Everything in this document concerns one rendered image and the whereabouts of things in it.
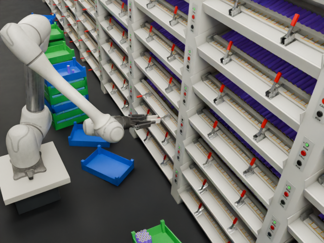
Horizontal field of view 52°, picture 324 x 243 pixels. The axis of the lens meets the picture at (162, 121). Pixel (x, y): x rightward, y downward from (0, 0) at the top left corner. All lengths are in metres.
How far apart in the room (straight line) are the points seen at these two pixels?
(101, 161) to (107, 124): 0.83
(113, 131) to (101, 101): 1.45
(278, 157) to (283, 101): 0.21
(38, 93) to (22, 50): 0.39
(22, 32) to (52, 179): 0.83
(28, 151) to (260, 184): 1.23
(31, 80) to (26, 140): 0.32
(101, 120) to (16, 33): 0.53
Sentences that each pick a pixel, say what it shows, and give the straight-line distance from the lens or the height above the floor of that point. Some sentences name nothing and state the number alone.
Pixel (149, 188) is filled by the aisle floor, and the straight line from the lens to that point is 2.22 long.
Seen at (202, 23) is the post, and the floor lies 1.16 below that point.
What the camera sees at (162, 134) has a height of 0.31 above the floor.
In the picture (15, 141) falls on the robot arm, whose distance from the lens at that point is 1.92.
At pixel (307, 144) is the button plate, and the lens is 1.10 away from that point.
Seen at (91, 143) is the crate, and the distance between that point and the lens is 2.51.
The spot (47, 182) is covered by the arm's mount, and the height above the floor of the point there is 0.24.
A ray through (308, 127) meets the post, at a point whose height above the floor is 1.08.
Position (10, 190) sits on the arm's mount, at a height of 0.24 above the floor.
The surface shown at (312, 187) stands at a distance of 1.19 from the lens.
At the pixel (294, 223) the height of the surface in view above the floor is 0.68.
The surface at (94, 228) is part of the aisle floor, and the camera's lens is 2.04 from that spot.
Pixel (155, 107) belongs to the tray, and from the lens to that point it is 2.06.
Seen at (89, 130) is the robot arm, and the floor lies 0.59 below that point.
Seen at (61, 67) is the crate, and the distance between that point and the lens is 2.71.
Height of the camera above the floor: 1.66
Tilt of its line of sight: 37 degrees down
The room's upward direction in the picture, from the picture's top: 4 degrees clockwise
